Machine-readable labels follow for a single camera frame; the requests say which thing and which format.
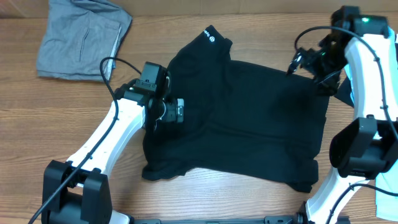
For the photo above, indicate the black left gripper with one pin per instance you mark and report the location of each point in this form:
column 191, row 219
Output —
column 174, row 111

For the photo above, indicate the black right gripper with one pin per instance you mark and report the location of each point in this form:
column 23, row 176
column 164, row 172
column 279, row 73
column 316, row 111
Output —
column 330, row 83

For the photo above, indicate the black polo shirt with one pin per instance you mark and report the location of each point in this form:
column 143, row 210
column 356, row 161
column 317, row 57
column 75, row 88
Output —
column 239, row 117

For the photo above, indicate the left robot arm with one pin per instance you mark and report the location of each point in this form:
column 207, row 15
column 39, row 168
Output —
column 77, row 191

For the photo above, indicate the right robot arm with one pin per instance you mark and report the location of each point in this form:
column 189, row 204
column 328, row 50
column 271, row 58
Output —
column 367, row 147

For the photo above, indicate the dark garment under blue shirt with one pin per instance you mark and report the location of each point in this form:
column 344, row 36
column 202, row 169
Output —
column 345, row 94

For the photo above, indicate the folded grey shorts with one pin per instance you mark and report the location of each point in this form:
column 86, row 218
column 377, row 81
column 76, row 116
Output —
column 81, row 38

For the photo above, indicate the light blue t-shirt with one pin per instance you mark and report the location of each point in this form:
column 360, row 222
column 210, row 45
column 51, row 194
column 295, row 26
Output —
column 385, row 193

